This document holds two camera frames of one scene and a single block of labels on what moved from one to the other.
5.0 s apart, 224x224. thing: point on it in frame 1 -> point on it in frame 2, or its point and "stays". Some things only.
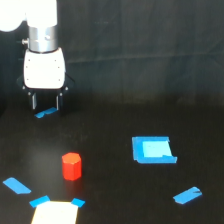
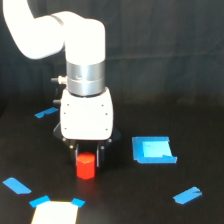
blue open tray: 152,149 stays
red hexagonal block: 72,166 -> 85,165
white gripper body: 44,71 -> 86,118
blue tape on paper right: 78,202 stays
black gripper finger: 32,94 -> 73,151
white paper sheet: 56,212 stays
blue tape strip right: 188,195 stays
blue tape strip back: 48,111 stays
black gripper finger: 60,102 -> 101,155
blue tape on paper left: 40,200 stays
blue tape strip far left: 15,185 stays
